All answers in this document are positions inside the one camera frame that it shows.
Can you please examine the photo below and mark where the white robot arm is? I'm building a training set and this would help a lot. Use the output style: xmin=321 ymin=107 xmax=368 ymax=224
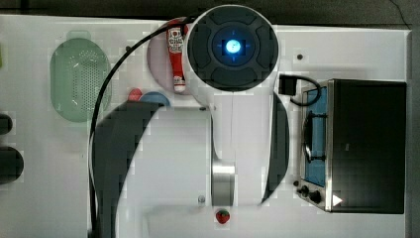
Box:
xmin=89 ymin=5 xmax=289 ymax=238

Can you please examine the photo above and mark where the black toaster oven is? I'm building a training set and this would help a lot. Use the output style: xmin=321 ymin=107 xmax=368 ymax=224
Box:
xmin=297 ymin=79 xmax=407 ymax=214

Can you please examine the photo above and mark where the blue bowl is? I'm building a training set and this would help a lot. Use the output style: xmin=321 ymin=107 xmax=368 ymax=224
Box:
xmin=140 ymin=91 xmax=170 ymax=106

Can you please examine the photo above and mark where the grey round plate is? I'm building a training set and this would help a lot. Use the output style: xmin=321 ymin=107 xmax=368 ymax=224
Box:
xmin=147 ymin=21 xmax=190 ymax=95

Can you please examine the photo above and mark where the red strawberry near bowl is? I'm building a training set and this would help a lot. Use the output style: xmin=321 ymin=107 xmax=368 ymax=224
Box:
xmin=128 ymin=88 xmax=143 ymax=101

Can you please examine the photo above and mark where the red ketchup bottle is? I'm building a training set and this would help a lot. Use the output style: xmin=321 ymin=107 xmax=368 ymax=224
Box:
xmin=165 ymin=19 xmax=188 ymax=93

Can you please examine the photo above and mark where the red strawberry toy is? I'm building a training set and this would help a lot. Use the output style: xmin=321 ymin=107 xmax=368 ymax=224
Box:
xmin=215 ymin=209 xmax=230 ymax=224

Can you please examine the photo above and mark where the green perforated colander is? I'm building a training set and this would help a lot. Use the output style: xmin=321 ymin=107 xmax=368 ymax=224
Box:
xmin=50 ymin=31 xmax=111 ymax=123

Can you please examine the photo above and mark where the black round object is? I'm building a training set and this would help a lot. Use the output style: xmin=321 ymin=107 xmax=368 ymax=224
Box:
xmin=0 ymin=147 xmax=24 ymax=184

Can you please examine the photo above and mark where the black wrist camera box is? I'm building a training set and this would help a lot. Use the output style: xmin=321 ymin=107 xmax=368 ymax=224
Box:
xmin=278 ymin=74 xmax=297 ymax=96

